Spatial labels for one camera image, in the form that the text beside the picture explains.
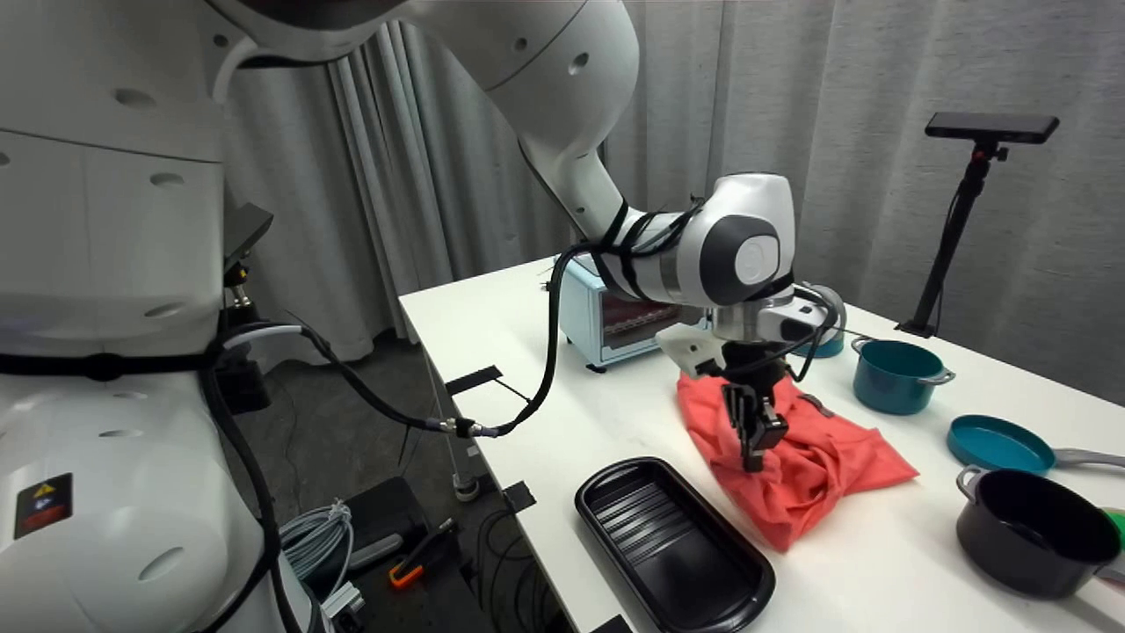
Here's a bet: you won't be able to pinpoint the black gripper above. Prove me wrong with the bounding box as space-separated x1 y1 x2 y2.
720 343 788 470

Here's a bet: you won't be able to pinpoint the coral red sweatshirt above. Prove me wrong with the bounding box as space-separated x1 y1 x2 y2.
676 378 919 554

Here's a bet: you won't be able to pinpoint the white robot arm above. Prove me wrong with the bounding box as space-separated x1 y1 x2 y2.
0 0 795 633

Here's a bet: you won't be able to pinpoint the teal pot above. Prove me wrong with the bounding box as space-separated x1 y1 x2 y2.
852 333 951 416

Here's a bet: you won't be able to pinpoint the black ribbed tray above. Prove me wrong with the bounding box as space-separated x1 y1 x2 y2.
572 459 778 633

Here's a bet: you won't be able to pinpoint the light blue toaster oven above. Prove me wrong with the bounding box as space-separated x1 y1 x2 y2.
555 258 699 374

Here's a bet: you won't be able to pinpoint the teal frying pan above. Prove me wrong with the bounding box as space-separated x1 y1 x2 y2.
947 416 1125 474

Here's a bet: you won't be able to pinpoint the black saucepan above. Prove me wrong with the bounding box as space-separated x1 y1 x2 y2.
957 467 1121 598

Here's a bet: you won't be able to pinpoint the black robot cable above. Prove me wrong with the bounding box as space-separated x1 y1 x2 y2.
215 207 696 445

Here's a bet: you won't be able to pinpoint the black camera stand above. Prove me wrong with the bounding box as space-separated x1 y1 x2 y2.
901 112 1059 337

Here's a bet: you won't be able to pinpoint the orange handled tool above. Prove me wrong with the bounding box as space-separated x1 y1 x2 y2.
385 518 458 590

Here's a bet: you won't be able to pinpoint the grey coiled cable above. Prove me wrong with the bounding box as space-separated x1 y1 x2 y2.
273 501 358 603

